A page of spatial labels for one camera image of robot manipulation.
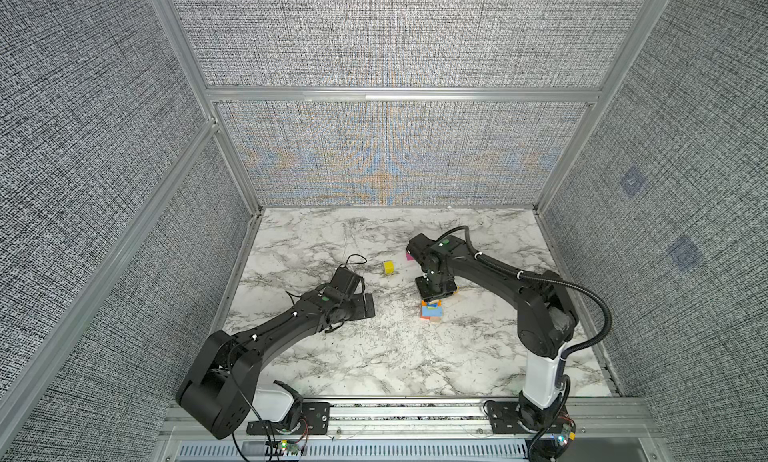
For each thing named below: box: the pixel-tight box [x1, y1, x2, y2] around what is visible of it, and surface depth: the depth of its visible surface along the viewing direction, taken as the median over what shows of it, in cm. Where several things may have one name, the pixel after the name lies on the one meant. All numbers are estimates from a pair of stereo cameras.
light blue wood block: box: [421, 305, 443, 317], surface depth 92 cm
